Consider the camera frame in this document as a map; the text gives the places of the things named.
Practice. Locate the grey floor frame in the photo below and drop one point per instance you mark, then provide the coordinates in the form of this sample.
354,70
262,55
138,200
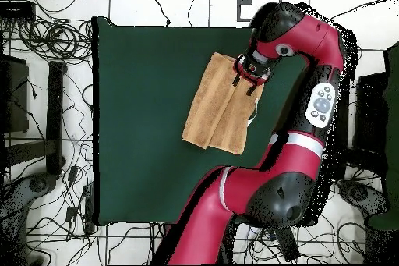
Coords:
238,13

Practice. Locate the flat black device box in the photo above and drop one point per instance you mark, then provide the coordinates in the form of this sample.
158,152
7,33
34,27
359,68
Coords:
17,10

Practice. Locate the small black power adapter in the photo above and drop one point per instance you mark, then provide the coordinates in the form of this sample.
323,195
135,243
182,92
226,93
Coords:
73,174
71,213

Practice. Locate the orange terry towel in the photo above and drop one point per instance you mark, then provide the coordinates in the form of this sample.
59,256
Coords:
218,113

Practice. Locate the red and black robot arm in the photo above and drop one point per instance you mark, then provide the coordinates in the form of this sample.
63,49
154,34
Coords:
290,160

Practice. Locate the large black box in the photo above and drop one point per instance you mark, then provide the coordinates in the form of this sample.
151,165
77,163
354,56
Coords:
371,107
15,97

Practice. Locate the pedestal leg with round foot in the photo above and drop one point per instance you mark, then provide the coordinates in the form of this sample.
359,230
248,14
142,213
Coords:
358,194
37,185

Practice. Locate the dark green table cloth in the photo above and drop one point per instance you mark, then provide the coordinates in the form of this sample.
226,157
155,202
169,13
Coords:
140,91

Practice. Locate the black stand bar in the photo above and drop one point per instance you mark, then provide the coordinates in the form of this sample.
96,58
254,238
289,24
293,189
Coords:
55,116

